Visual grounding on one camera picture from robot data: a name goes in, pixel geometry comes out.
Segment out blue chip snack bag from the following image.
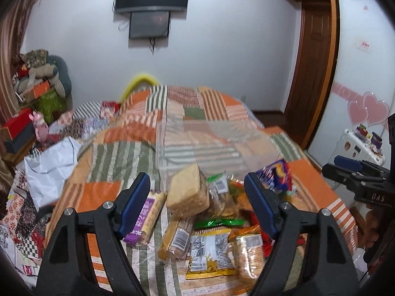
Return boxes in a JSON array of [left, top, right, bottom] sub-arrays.
[[255, 159, 292, 194]]

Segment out red cartoon snack bag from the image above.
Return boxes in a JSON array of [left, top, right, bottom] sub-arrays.
[[241, 210, 306, 258]]

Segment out green foil candy wrapper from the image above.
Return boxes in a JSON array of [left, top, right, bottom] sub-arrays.
[[195, 219, 248, 229]]

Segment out clear bag fried snacks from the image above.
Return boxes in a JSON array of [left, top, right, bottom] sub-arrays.
[[204, 174, 238, 219]]

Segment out orange biscuit pack clear wrap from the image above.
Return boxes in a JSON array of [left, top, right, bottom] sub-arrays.
[[227, 225, 266, 286]]

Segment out clear plastic storage bin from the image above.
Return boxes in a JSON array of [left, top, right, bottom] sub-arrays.
[[155, 120, 280, 190]]

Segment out yellow silver peanut snack bag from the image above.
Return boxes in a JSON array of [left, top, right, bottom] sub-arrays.
[[185, 226, 236, 280]]

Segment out tan bread loaf pack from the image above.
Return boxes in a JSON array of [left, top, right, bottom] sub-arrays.
[[166, 163, 210, 218]]

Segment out purple wafer biscuit pack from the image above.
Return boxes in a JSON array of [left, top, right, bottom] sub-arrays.
[[123, 191, 167, 246]]

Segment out brown cracker pack with barcode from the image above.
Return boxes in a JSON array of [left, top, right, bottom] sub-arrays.
[[158, 215, 195, 263]]

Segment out white radiator with stickers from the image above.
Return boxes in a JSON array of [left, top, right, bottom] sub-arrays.
[[329, 124, 386, 167]]

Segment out checkered patchwork quilt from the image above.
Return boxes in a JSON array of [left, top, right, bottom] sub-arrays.
[[1, 101, 120, 276]]

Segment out brown wooden door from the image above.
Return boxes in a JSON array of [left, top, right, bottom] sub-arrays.
[[285, 3, 332, 149]]

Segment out white crumpled cloth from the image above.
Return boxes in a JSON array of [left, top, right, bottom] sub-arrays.
[[23, 137, 82, 211]]

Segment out orange green patchwork bedspread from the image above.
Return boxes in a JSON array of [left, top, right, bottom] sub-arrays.
[[45, 84, 359, 296]]

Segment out dark grey box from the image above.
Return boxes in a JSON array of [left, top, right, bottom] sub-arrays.
[[4, 122, 36, 154]]

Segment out pink plush bunny toy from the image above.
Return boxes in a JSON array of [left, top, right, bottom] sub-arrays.
[[29, 111, 49, 144]]

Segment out red gift box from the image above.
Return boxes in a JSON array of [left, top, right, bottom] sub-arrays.
[[1, 108, 32, 141]]

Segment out green gift box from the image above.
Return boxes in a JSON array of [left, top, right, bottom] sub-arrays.
[[34, 88, 67, 125]]

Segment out yellow curved headboard piece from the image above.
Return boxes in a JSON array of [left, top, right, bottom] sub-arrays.
[[120, 74, 159, 102]]

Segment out orange flat box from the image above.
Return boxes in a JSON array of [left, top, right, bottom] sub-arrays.
[[23, 80, 51, 103]]

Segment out grey green plush cushion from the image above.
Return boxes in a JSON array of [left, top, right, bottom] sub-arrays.
[[47, 55, 72, 99]]

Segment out red striped curtain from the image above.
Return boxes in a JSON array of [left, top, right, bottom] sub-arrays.
[[1, 0, 37, 123]]

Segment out pink heart wall decoration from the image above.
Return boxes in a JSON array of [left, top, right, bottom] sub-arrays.
[[347, 92, 390, 127]]

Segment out small black wall monitor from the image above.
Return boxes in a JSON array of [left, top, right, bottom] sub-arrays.
[[129, 11, 171, 39]]

